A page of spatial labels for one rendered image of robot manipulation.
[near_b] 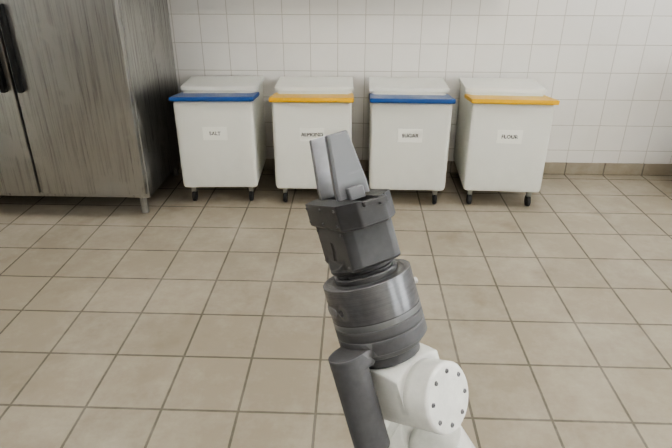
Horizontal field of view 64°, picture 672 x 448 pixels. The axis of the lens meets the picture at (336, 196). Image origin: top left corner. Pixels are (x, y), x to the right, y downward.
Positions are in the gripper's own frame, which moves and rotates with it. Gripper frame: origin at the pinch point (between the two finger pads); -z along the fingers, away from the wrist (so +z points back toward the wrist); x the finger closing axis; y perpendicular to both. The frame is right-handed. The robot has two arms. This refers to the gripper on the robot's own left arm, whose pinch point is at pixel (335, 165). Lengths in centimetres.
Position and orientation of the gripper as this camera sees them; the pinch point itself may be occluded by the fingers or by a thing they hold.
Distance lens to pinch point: 51.5
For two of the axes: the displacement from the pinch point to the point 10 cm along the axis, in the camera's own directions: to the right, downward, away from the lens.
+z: 2.7, 9.6, 1.1
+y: -9.0, 2.9, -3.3
